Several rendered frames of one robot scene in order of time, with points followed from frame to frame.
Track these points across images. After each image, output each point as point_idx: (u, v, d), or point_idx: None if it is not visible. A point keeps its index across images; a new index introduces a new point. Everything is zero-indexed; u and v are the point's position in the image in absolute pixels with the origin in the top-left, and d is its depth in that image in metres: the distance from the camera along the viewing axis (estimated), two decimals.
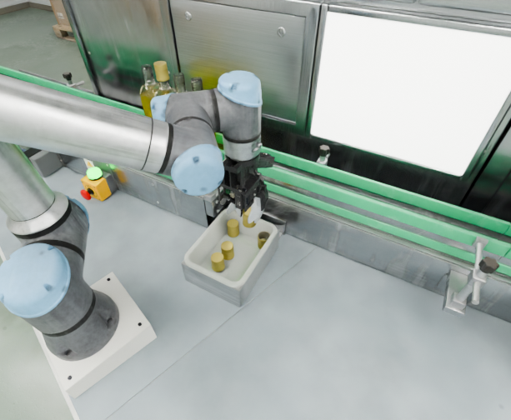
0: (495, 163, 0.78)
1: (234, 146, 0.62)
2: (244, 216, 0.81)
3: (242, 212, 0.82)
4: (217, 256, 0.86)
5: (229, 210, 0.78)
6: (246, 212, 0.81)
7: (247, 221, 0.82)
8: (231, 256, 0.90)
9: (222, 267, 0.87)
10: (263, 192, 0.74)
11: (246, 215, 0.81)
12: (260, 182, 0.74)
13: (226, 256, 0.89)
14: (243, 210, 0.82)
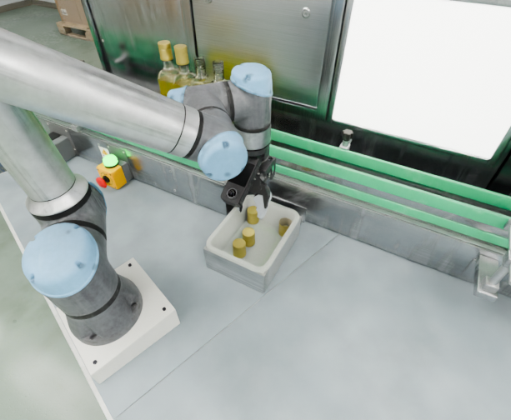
0: None
1: None
2: (167, 46, 0.89)
3: (162, 45, 0.88)
4: (238, 242, 0.85)
5: None
6: (165, 42, 0.89)
7: (170, 50, 0.90)
8: (252, 242, 0.88)
9: (243, 253, 0.86)
10: None
11: (168, 42, 0.89)
12: None
13: (247, 242, 0.88)
14: (162, 43, 0.88)
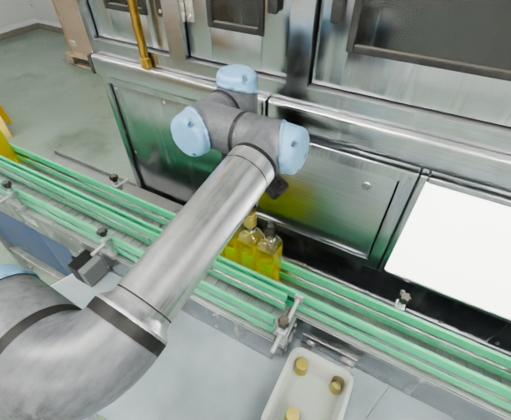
0: None
1: None
2: None
3: None
4: (293, 413, 0.81)
5: None
6: None
7: None
8: (255, 217, 0.85)
9: None
10: None
11: None
12: None
13: (256, 219, 0.84)
14: None
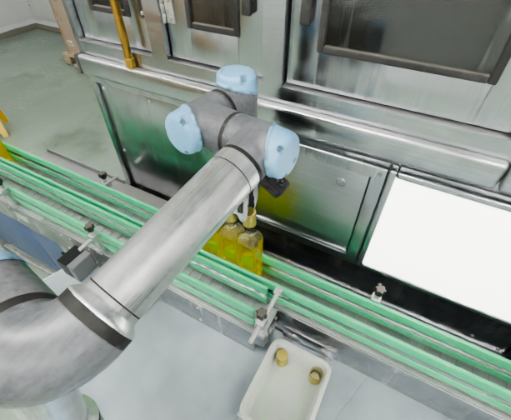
0: None
1: None
2: None
3: None
4: (248, 211, 0.82)
5: None
6: None
7: None
8: None
9: None
10: None
11: None
12: None
13: (237, 214, 0.86)
14: None
